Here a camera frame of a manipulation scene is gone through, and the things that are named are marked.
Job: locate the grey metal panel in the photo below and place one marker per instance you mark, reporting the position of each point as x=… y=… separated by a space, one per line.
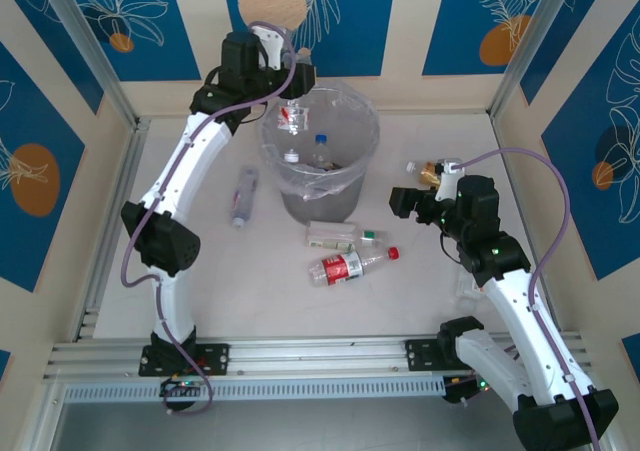
x=320 y=426

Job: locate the clear bottle purple label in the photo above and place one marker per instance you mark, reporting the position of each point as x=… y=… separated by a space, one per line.
x=245 y=193

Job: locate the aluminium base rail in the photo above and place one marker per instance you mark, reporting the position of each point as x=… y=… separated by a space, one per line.
x=320 y=353

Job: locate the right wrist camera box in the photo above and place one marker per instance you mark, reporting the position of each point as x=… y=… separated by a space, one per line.
x=446 y=176

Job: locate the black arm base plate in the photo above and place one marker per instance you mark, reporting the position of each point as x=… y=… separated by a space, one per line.
x=420 y=355
x=215 y=358

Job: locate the clear plastic bin liner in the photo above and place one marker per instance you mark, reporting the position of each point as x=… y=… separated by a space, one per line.
x=265 y=146

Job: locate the clear bottle white cap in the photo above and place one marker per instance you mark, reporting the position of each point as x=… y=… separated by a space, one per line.
x=296 y=121

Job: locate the aluminium side rail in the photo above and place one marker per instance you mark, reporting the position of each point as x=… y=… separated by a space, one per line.
x=117 y=211

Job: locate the grey round bin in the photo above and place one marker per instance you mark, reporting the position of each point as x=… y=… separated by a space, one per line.
x=320 y=208

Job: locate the small lit circuit board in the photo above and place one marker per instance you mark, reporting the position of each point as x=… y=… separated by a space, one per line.
x=460 y=390
x=175 y=387

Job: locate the gold label bottle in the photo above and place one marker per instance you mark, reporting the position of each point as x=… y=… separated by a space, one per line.
x=427 y=173

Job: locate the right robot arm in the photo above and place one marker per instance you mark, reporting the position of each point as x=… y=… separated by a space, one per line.
x=520 y=311

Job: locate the small clear crushed bottle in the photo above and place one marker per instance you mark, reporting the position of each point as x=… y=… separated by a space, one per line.
x=467 y=291

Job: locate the aluminium frame post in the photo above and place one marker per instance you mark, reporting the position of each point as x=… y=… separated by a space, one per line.
x=525 y=46
x=90 y=46

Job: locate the bottle with green logo label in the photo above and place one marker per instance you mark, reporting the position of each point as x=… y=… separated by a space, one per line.
x=330 y=233

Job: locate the red label red cap bottle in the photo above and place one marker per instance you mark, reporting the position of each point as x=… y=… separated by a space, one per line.
x=342 y=267

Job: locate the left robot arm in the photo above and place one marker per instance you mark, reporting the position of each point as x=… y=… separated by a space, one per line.
x=172 y=306

